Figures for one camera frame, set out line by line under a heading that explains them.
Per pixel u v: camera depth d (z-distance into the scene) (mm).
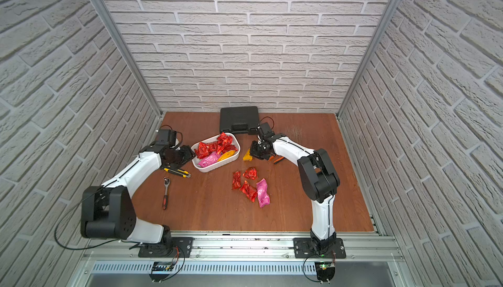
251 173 897
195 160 957
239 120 1171
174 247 725
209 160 949
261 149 838
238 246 759
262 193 846
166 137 704
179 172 926
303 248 738
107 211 469
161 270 710
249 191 854
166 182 897
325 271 705
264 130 777
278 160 974
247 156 957
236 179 893
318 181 517
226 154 945
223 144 997
